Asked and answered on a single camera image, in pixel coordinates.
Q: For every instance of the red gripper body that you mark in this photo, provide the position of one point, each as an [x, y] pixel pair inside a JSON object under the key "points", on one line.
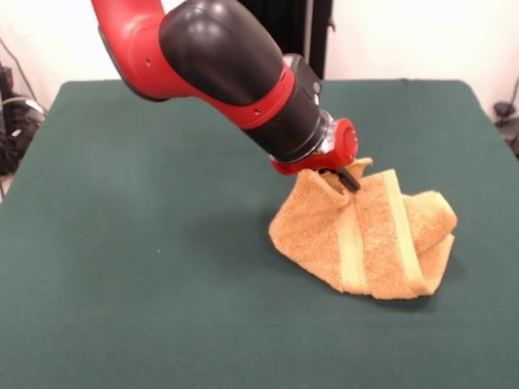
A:
{"points": [[348, 142]]}

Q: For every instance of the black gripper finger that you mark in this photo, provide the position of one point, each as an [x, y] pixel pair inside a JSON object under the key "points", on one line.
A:
{"points": [[349, 180]]}

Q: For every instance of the orange terry towel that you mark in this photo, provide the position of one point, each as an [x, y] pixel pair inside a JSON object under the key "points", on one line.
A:
{"points": [[365, 243]]}

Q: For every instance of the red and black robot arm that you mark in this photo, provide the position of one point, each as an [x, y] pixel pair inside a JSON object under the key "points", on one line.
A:
{"points": [[223, 61]]}

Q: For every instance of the dark green table cloth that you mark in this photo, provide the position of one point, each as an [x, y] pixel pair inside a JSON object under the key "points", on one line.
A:
{"points": [[121, 243]]}

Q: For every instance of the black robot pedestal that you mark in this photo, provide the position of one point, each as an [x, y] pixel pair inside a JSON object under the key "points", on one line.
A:
{"points": [[320, 32]]}

